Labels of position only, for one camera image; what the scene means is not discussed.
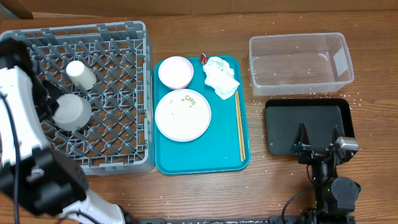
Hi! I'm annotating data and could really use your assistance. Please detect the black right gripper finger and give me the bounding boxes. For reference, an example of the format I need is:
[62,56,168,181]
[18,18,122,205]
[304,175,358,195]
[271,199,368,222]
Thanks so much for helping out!
[331,126,344,146]
[290,123,310,152]

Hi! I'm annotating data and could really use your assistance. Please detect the grey metal bowl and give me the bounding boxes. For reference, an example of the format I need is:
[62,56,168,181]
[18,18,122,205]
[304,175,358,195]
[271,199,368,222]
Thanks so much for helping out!
[53,94,92,131]

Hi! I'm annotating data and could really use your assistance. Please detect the white plastic cup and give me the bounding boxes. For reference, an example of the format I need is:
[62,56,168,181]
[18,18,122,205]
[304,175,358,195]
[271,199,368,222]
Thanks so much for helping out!
[66,60,96,90]

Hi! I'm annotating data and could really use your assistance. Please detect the white napkin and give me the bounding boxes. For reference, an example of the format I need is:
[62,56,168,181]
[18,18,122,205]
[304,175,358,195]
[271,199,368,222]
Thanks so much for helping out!
[203,57,239,100]

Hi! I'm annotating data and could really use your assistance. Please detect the white plate with rice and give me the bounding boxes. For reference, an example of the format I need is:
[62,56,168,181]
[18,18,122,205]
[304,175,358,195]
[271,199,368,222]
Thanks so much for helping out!
[155,89,211,142]

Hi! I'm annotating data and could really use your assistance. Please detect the red snack wrapper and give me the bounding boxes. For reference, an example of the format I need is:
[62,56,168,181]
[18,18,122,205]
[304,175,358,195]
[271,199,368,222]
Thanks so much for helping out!
[200,53,208,65]

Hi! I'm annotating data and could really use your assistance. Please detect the small pink plate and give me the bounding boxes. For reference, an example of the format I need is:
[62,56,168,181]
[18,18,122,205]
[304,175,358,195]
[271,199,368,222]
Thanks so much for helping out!
[158,56,194,90]

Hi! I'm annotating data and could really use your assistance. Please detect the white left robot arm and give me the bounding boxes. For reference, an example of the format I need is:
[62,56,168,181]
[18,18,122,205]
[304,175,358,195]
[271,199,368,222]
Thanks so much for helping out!
[1,39,137,223]

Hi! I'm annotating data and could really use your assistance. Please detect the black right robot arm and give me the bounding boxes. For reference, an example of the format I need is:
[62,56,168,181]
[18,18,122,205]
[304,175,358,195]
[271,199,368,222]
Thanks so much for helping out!
[281,123,361,223]

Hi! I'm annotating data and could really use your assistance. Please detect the grey dishwasher rack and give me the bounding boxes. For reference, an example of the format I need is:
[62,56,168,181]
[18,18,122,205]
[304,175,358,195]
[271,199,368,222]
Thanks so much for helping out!
[1,21,155,176]

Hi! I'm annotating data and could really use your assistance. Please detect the black tray bin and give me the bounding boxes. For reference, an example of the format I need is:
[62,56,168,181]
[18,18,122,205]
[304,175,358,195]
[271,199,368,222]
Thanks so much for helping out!
[265,98,354,156]

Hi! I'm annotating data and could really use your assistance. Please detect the clear plastic bin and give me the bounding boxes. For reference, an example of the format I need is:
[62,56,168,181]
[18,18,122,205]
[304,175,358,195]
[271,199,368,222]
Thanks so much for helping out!
[249,32,354,96]

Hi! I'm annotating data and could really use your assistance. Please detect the teal plastic tray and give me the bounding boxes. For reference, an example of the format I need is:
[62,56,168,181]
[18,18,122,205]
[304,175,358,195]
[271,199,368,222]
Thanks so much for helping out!
[154,57,251,175]

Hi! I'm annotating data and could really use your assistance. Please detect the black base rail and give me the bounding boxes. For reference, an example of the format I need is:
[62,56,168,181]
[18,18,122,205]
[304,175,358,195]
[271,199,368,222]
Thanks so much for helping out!
[137,215,302,224]

